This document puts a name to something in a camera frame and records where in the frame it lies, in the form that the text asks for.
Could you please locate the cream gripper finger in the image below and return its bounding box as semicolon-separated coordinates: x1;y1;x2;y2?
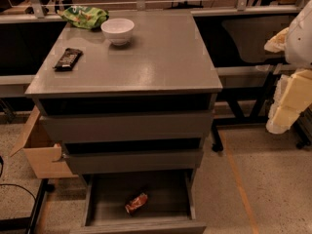
264;27;289;53
266;69;312;135

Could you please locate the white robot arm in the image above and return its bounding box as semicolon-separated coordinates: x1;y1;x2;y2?
264;1;312;134

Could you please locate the grey top drawer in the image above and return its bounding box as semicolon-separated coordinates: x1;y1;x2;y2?
40;112;213;143

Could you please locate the grey drawer cabinet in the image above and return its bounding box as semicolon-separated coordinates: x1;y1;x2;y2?
24;10;224;219

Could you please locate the grey open bottom drawer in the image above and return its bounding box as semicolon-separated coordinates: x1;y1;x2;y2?
70;170;206;234

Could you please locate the grey middle drawer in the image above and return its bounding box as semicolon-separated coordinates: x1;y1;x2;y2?
65;149;203;175

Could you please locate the grey metal railing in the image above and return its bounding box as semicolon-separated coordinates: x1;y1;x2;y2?
0;0;312;24

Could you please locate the white ceramic bowl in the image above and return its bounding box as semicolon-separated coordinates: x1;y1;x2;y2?
100;19;135;46

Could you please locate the green chip bag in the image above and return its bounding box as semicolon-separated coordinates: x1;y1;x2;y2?
57;6;109;30

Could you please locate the dark chocolate bar wrapper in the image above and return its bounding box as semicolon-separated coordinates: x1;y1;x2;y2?
54;48;83;71

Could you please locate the brown cardboard box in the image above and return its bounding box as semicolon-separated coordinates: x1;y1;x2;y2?
10;106;76;178

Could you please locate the black cable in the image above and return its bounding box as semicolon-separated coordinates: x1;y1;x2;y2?
0;154;37;203

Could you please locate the black metal table frame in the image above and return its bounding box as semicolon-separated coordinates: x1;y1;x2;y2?
0;178;56;234

